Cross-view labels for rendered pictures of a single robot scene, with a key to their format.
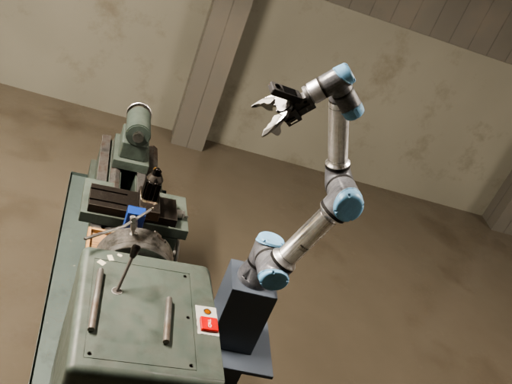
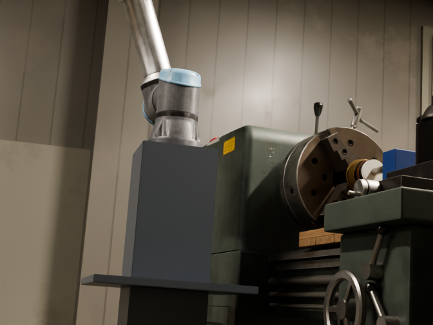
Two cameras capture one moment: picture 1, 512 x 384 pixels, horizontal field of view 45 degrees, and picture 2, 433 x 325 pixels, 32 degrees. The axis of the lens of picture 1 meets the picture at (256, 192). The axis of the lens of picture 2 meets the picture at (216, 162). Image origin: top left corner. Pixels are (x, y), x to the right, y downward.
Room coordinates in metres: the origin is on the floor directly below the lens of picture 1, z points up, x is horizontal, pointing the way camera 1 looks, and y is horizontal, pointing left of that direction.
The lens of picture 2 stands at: (4.10, 0.05, 0.69)
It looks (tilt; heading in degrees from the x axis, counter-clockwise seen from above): 11 degrees up; 182
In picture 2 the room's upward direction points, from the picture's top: 4 degrees clockwise
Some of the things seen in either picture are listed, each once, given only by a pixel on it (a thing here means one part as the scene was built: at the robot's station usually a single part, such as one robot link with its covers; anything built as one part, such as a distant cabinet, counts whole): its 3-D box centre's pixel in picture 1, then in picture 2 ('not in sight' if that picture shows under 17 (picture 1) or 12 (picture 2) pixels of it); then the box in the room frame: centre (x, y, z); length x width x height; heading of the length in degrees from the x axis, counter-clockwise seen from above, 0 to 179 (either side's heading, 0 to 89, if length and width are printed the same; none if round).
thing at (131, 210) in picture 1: (131, 229); (401, 196); (2.24, 0.46, 1.00); 0.08 x 0.06 x 0.23; 110
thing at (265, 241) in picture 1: (267, 249); (178, 93); (2.12, -0.13, 1.27); 0.13 x 0.12 x 0.14; 19
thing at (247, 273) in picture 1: (257, 269); (175, 133); (2.12, -0.13, 1.15); 0.15 x 0.15 x 0.10
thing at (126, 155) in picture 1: (136, 136); not in sight; (3.05, 0.75, 1.01); 0.30 x 0.20 x 0.29; 20
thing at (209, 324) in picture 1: (209, 324); not in sight; (1.58, -0.02, 1.26); 0.06 x 0.06 x 0.02; 20
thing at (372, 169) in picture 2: not in sight; (384, 169); (2.16, 0.43, 1.08); 0.13 x 0.07 x 0.07; 20
